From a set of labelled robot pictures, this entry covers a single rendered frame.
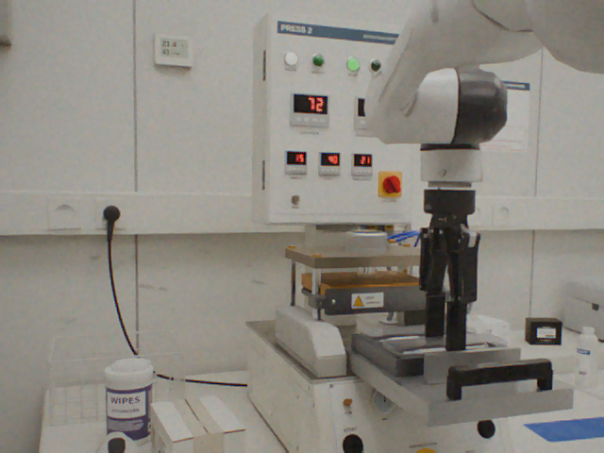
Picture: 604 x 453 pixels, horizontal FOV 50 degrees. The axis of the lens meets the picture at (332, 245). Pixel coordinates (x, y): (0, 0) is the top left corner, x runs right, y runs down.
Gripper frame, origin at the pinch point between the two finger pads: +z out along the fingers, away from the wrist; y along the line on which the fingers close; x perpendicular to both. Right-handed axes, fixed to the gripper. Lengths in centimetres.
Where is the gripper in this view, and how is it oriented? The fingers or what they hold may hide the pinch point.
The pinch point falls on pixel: (444, 325)
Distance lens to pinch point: 98.8
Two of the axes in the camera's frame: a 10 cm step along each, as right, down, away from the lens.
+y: 3.5, 0.8, -9.3
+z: -0.2, 10.0, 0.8
